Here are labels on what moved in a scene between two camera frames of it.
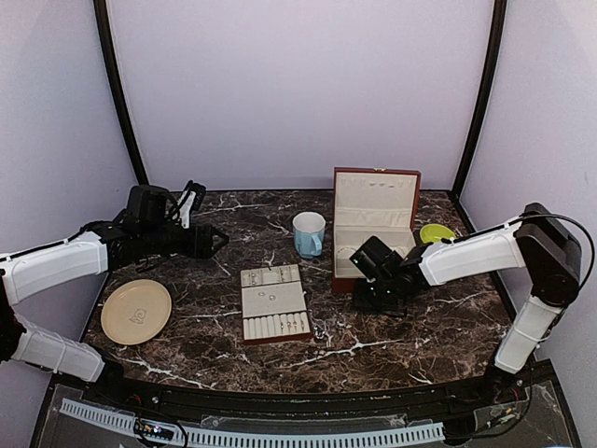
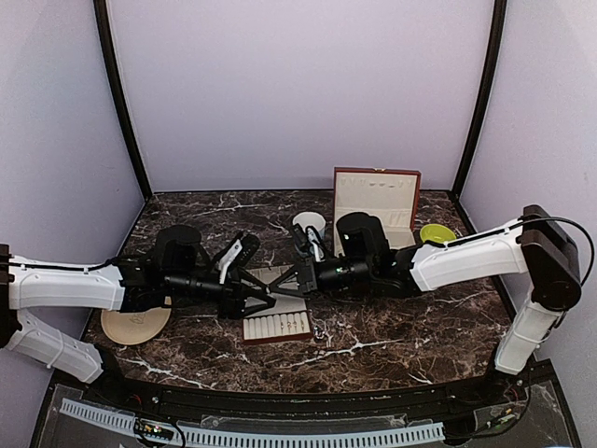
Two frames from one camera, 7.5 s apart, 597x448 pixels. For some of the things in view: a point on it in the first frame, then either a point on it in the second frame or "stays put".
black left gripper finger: x=210 y=231 -> x=256 y=291
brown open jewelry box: x=371 y=202 stays put
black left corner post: x=116 y=92 stays put
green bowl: x=433 y=232 stays put
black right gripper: x=362 y=301 -> x=292 y=273
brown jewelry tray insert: x=273 y=305 stays put
